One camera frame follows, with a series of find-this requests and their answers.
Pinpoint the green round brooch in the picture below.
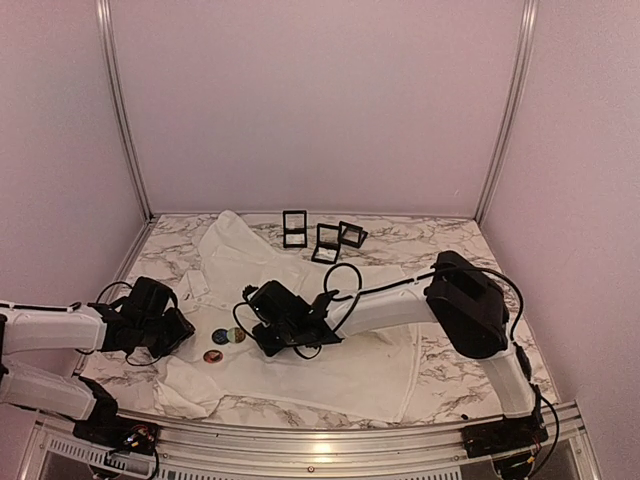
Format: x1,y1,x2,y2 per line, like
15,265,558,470
226,327,246,344

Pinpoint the blue round brooch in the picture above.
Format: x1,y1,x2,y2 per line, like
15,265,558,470
211,328,229,345

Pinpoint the white button shirt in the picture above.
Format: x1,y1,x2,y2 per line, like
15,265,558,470
154,211,418,422

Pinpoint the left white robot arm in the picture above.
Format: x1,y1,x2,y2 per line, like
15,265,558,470
1,277,195,445

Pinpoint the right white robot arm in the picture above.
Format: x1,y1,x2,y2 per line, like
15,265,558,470
242,250,541,448

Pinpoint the red round brooch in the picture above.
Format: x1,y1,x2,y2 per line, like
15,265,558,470
203,349,224,364

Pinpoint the black display frame middle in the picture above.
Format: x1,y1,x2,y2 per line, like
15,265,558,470
311,223,341,265

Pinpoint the black display frame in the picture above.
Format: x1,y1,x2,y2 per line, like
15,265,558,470
311,223,341,265
339,221,368,249
282,210,308,249

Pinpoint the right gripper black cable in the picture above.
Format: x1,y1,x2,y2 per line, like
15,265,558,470
232,263,364,361

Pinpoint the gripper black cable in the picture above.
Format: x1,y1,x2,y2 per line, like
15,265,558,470
74,280,179,366
232,263,364,361

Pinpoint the black display frame left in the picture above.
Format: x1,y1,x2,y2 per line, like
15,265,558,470
282,210,308,249

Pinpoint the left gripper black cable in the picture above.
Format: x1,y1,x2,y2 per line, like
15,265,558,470
74,280,179,366

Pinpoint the black display frame right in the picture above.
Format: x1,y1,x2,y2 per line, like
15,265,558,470
339,221,368,249

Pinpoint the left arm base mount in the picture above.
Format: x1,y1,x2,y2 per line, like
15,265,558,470
73,398,159,456

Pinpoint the aluminium front rail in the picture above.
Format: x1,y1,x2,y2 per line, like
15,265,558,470
16,403,603,479

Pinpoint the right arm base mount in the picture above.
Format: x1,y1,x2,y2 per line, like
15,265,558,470
461,412,549,458

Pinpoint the left aluminium corner post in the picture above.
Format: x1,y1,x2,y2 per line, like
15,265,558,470
95,0,154,223

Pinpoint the aluminium corner post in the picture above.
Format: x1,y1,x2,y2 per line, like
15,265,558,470
95,0,154,223
474,0,539,226

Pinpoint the right aluminium corner post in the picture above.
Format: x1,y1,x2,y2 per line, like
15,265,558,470
474,0,539,226

